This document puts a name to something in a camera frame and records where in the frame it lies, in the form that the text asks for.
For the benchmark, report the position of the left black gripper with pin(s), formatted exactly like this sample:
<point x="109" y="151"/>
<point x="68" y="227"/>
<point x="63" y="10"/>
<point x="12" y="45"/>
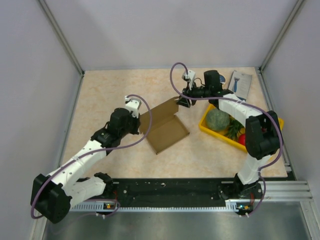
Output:
<point x="137" y="122"/>

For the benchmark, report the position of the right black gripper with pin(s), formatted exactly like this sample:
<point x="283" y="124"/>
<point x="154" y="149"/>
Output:
<point x="184" y="102"/>

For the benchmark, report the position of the brown cardboard box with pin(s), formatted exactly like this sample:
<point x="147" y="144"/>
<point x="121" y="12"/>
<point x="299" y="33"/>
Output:
<point x="163" y="127"/>

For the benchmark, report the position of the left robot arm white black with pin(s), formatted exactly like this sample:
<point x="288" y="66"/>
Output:
<point x="54" y="194"/>

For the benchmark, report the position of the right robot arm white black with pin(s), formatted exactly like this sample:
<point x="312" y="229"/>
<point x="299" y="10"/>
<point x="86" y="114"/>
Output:
<point x="213" y="92"/>

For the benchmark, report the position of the blue razor retail box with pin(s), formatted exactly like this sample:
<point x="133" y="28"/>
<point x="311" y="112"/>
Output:
<point x="240" y="84"/>

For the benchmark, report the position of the yellow plastic bin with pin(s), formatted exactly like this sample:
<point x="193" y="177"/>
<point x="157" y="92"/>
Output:
<point x="262" y="129"/>

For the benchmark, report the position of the green round melon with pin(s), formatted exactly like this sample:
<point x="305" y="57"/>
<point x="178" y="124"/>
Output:
<point x="217" y="120"/>

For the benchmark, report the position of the yellow masking tape roll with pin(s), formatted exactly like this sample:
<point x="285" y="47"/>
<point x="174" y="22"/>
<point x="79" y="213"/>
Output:
<point x="222" y="79"/>

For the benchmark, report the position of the toy pineapple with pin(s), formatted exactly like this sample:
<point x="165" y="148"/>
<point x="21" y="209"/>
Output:
<point x="234" y="129"/>

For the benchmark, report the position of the red apple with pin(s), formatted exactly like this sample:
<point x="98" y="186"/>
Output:
<point x="242" y="139"/>

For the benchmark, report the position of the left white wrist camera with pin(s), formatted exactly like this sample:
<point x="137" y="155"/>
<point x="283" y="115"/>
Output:
<point x="133" y="104"/>

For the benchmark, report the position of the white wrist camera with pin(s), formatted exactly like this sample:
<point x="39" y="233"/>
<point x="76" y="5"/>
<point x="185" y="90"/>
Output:
<point x="189" y="76"/>
<point x="133" y="104"/>

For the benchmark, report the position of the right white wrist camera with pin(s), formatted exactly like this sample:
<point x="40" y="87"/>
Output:
<point x="189" y="76"/>

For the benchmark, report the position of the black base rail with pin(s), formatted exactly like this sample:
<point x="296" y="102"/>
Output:
<point x="178" y="192"/>

